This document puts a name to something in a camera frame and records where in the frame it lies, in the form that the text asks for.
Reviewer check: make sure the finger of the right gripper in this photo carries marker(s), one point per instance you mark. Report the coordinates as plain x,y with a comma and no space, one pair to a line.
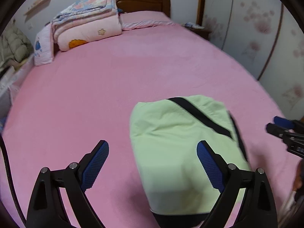
276,130
283,122

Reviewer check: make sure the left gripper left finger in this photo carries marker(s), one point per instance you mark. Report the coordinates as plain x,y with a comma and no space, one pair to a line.
91,164

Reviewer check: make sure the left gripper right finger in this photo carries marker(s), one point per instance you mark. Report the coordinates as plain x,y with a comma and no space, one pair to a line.
214,165

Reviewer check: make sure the green and black hoodie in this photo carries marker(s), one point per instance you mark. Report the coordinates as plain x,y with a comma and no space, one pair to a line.
164,135

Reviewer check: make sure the right hand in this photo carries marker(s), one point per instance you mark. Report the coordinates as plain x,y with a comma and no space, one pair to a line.
298,178

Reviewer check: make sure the pink bed sheet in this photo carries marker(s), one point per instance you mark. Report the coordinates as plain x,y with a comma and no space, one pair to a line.
87,94

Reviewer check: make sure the floral wardrobe sliding doors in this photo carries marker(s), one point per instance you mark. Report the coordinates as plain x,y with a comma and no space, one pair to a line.
263,36

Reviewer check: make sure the dark nightstand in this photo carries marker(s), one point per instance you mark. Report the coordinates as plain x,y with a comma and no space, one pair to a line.
200,31

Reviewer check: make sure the side table with cloth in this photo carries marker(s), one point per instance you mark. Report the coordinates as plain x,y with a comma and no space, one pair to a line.
11,85

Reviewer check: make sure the pink square cushion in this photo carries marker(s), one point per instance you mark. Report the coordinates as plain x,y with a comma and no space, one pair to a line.
44,46

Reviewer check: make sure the grey puffer jacket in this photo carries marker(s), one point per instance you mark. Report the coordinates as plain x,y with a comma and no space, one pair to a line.
14,45

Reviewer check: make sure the pink pillow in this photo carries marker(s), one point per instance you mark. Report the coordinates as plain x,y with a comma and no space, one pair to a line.
144,19

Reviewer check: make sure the folded floral blanket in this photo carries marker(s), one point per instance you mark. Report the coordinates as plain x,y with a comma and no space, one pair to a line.
82,9

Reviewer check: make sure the brown wooden headboard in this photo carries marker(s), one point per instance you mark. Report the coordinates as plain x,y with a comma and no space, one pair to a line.
128,6

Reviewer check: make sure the wooden wall shelf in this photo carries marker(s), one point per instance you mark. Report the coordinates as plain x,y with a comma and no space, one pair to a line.
37,6

